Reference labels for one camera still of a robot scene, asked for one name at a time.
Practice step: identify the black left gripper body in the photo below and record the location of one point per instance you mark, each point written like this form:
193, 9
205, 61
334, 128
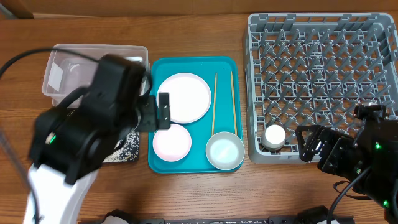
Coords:
147, 107

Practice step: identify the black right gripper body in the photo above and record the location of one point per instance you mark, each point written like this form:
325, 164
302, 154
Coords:
342, 157

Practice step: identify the pink bowl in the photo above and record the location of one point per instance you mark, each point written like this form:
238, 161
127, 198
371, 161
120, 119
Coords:
173, 144

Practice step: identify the white plastic cup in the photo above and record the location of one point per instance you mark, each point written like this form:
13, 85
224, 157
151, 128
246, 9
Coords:
273, 137

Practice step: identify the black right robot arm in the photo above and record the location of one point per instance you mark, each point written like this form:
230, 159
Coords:
379, 180

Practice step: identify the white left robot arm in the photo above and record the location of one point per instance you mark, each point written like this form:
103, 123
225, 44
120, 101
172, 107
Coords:
72, 139

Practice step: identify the white round plate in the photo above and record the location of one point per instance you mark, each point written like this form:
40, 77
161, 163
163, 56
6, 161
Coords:
189, 97

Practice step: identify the black tray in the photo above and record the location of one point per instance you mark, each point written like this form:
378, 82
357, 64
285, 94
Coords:
130, 149

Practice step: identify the spilled rice pile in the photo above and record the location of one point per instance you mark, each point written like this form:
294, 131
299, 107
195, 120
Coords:
126, 149

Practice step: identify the grey-rimmed white bowl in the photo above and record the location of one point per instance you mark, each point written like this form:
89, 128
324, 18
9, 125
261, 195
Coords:
225, 151

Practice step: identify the left wooden chopstick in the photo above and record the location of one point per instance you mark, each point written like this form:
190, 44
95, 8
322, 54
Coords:
214, 106

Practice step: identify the wooden chopstick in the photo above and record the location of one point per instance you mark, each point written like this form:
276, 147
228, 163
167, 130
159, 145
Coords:
234, 104
214, 106

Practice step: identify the teal serving tray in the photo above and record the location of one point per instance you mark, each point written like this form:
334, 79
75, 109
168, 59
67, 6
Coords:
205, 67

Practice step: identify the grey dish rack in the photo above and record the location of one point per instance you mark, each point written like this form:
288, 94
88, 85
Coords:
306, 69

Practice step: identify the right wooden chopstick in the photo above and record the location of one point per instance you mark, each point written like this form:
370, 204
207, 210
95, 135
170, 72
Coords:
234, 104

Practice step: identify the clear plastic bin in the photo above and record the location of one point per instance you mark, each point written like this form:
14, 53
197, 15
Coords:
65, 72

